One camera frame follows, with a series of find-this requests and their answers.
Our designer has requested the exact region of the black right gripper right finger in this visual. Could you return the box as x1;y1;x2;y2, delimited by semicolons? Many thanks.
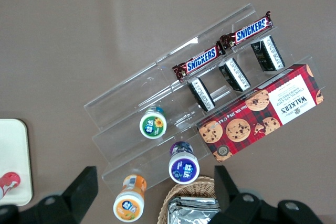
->
209;165;266;224

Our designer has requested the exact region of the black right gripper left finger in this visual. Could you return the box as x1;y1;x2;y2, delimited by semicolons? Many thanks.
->
36;165;99;224

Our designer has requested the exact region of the oval wicker basket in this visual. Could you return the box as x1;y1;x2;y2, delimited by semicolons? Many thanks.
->
157;175;224;224

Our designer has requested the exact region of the beige plastic tray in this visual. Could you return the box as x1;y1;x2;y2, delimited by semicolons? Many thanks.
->
0;118;34;207

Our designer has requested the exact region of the stack of foil trays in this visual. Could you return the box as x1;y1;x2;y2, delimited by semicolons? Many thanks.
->
166;196;223;224

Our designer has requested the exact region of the orange gum jar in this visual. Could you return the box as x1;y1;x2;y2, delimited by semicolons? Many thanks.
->
112;174;148;223

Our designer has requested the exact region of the blue gum jar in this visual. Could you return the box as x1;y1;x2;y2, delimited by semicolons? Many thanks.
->
167;141;201;185

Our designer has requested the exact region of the red gum jar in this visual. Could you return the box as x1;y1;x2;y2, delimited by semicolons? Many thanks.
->
0;171;22;201

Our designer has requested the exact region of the red Walkers cookie box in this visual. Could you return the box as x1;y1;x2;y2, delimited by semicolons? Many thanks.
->
196;63;325;164

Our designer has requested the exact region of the green gum jar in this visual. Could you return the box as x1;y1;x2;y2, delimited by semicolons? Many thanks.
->
139;106;168;140

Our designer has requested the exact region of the clear acrylic step stand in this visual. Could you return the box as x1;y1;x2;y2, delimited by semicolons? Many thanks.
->
83;3;327;191

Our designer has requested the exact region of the small black box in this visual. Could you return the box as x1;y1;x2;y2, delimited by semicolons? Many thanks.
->
250;35;286;73
186;76;217;112
218;57;251;93

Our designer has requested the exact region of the Snickers bar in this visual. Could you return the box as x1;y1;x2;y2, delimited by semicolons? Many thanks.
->
171;41;227;83
218;10;274;50

